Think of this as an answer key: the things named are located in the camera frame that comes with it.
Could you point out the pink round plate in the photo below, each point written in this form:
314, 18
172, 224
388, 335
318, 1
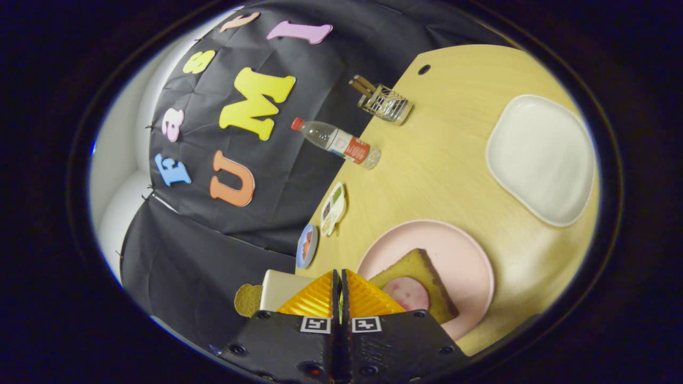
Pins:
459, 256

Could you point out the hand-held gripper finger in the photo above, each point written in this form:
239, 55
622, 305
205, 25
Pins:
344, 298
336, 298

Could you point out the white toaster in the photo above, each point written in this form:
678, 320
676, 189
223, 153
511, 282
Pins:
280, 290

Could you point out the square brown toast slice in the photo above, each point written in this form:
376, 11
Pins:
421, 266

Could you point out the pink ham slice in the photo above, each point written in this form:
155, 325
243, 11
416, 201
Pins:
408, 293

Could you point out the red food slices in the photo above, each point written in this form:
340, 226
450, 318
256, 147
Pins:
306, 245

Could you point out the white square plate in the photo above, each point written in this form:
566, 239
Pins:
539, 160

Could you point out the clear red-capped water bottle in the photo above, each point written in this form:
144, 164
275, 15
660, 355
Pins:
341, 143

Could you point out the white divided sauce dish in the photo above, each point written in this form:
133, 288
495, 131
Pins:
333, 210

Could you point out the black backdrop cloth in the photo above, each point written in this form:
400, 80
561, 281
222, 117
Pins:
277, 202

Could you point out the small blue plate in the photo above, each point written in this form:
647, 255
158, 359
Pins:
315, 240

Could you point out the round brown bread slice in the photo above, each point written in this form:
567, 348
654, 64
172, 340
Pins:
248, 300

